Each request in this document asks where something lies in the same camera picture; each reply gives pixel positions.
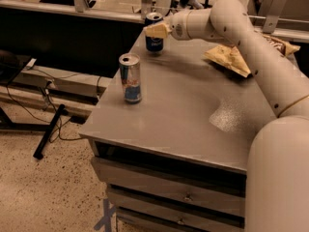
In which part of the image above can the blue tape cross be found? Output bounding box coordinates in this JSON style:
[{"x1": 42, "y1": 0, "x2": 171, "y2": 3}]
[{"x1": 94, "y1": 198, "x2": 118, "y2": 232}]

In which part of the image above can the yellow brown chip bag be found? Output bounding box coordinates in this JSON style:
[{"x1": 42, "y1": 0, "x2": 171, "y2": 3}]
[{"x1": 204, "y1": 34, "x2": 300, "y2": 77}]

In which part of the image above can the black metal floor bar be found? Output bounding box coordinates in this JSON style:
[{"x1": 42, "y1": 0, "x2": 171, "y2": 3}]
[{"x1": 33, "y1": 104, "x2": 65, "y2": 160}]

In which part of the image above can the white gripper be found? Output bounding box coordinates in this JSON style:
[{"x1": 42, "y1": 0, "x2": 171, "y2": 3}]
[{"x1": 144, "y1": 10, "x2": 190, "y2": 41}]

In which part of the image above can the silver blue red bull can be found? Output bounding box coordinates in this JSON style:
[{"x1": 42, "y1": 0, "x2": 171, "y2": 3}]
[{"x1": 119, "y1": 53, "x2": 142, "y2": 103}]

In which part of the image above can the blue pepsi can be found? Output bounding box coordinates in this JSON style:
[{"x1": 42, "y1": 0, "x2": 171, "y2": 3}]
[{"x1": 145, "y1": 12, "x2": 163, "y2": 52}]

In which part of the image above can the grey drawer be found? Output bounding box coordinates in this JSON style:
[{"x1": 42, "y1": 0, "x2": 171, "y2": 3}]
[
  {"x1": 91, "y1": 157, "x2": 245, "y2": 217},
  {"x1": 107, "y1": 185, "x2": 244, "y2": 232}
]

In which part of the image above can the grey drawer cabinet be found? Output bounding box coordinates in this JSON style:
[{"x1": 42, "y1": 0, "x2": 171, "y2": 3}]
[{"x1": 80, "y1": 37, "x2": 274, "y2": 232}]

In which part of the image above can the grey metal railing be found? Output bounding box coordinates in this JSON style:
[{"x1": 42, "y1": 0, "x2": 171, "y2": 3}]
[{"x1": 0, "y1": 0, "x2": 309, "y2": 43}]

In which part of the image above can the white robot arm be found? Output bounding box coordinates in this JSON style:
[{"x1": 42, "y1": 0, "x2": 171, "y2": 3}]
[{"x1": 144, "y1": 0, "x2": 309, "y2": 232}]

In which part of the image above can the middle grey drawer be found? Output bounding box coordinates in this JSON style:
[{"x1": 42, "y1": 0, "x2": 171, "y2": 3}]
[{"x1": 107, "y1": 185, "x2": 244, "y2": 232}]

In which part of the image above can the black floor cable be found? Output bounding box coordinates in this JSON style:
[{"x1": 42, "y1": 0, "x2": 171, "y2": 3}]
[{"x1": 5, "y1": 66, "x2": 101, "y2": 143}]

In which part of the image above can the top grey drawer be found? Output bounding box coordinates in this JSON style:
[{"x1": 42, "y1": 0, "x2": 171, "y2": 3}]
[{"x1": 91, "y1": 157, "x2": 245, "y2": 217}]

